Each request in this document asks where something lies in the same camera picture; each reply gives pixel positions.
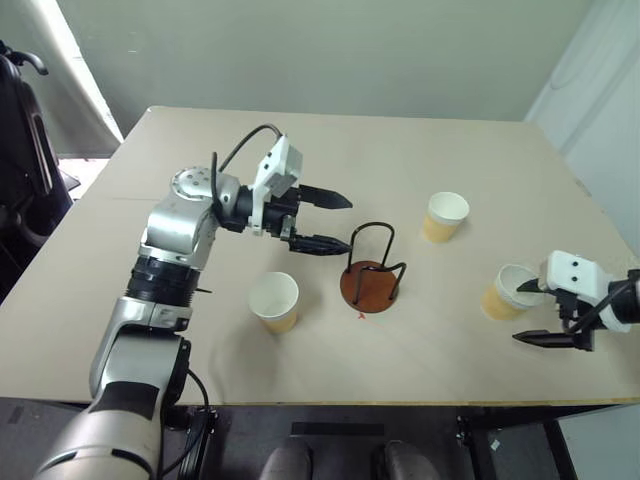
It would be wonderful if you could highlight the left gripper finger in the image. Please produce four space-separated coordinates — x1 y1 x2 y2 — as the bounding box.
299 183 354 211
287 233 353 258

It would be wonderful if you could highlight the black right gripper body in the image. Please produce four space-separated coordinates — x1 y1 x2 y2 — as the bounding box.
551 289 597 353

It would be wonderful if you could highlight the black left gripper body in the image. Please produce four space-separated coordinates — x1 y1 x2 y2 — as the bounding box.
262 184 308 242

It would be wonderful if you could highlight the tan paper cup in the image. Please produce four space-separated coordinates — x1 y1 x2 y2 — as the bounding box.
422 191 471 245
248 271 301 336
479 264 545 322

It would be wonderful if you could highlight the white board under table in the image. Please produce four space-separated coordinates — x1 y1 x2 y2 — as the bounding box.
556 402 640 480

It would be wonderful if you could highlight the dark rounded shape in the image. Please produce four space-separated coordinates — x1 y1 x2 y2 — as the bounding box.
263 439 315 480
381 439 427 480

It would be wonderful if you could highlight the white fabric panel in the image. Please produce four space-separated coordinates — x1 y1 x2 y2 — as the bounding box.
523 0 640 211

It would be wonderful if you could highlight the black chair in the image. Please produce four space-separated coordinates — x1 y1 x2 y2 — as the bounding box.
0 43 82 254

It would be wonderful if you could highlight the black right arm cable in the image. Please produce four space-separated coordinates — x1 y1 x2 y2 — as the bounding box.
567 287 619 335

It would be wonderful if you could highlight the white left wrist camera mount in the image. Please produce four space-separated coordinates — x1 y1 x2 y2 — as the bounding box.
248 133 305 237

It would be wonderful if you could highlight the wire cup holder wooden base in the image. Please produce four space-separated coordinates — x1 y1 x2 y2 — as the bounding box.
339 220 408 314

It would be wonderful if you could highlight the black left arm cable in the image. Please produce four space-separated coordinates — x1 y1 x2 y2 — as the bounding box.
209 123 282 232

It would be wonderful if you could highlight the black table frame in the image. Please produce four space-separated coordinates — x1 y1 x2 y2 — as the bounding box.
453 405 576 480

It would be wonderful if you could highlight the black cable under arm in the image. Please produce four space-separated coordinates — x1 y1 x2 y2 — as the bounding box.
158 368 219 479

